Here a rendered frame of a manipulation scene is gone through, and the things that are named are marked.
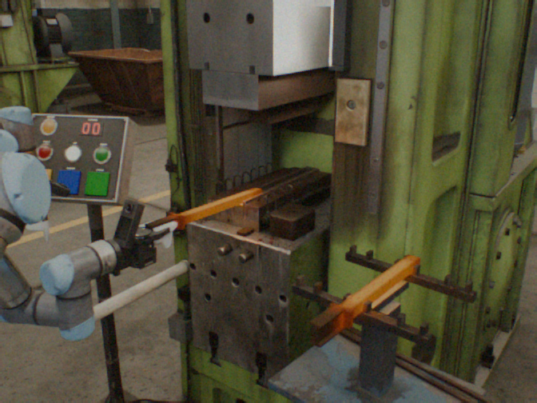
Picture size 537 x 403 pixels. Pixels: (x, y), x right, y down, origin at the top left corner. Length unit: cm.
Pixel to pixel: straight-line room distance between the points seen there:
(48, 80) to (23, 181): 579
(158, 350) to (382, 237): 148
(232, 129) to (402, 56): 66
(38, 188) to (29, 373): 185
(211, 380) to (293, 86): 100
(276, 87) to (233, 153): 39
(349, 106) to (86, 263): 77
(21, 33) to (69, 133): 456
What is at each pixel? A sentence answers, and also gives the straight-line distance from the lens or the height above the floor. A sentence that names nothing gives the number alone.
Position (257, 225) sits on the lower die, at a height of 94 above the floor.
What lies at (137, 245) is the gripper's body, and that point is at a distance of 132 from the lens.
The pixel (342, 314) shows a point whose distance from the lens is 107.
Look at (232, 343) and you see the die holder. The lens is 178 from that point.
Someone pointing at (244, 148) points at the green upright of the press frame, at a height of 107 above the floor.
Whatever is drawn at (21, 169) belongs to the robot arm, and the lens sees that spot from 95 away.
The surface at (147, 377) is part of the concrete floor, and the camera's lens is 259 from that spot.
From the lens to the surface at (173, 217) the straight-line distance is 142.
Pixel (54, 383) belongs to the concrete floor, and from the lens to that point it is 267.
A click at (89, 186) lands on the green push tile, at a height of 100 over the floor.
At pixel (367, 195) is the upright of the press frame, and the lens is 155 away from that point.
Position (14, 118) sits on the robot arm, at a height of 127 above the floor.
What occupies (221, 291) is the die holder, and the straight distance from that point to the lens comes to 171.
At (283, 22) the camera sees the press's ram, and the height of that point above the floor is 150.
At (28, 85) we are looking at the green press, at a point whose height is 74.
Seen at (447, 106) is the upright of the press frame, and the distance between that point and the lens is 180.
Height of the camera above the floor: 154
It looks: 20 degrees down
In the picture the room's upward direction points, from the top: straight up
